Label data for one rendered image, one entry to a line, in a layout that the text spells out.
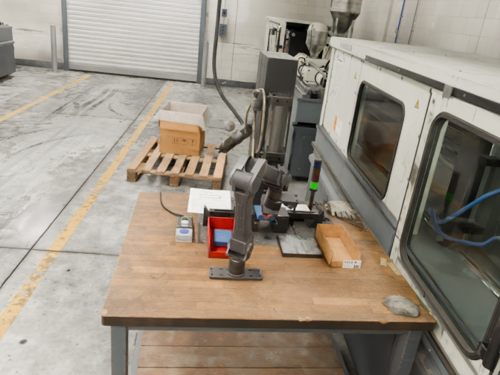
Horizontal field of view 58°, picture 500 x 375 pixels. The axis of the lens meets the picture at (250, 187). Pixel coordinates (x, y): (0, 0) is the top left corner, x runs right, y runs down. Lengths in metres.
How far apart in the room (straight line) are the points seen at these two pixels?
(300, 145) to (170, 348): 3.25
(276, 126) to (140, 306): 0.88
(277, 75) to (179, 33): 9.19
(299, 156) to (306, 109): 0.55
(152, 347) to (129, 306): 0.89
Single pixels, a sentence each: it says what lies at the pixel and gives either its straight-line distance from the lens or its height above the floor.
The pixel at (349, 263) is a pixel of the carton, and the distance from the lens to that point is 1.87.
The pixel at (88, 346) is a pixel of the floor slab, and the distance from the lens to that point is 2.78.
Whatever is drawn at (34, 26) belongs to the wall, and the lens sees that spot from 11.87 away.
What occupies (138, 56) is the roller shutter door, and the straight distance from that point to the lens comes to 11.22.
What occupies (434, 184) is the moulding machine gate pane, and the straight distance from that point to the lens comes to 1.83.
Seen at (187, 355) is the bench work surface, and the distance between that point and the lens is 2.37.
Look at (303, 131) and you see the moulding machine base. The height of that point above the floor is 0.61.
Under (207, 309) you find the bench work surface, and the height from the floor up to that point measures 0.90.
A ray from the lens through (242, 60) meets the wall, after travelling 11.09.
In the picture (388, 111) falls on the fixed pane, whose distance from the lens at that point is 2.47.
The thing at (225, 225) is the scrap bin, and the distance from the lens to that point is 2.00.
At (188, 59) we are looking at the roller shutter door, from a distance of 11.07.
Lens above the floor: 1.83
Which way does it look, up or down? 22 degrees down
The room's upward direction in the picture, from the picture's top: 7 degrees clockwise
